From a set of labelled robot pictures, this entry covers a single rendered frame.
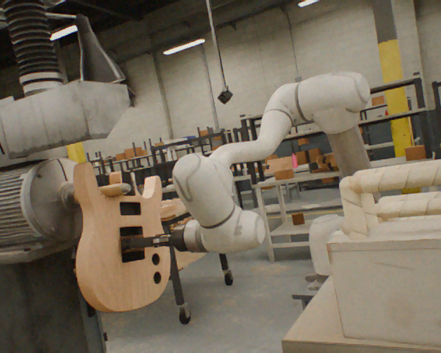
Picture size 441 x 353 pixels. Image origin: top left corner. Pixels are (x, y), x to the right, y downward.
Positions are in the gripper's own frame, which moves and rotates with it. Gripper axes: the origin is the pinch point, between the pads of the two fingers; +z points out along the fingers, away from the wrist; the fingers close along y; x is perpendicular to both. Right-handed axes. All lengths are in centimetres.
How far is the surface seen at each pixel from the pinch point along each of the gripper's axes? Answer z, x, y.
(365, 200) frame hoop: -69, 3, -13
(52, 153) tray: 23.3, 30.5, -6.8
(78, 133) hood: -6.5, 27.8, -24.0
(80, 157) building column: 732, 231, 661
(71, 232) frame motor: 19.2, 5.5, -5.3
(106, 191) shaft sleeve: 2.0, 15.3, -7.2
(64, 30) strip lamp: 575, 448, 500
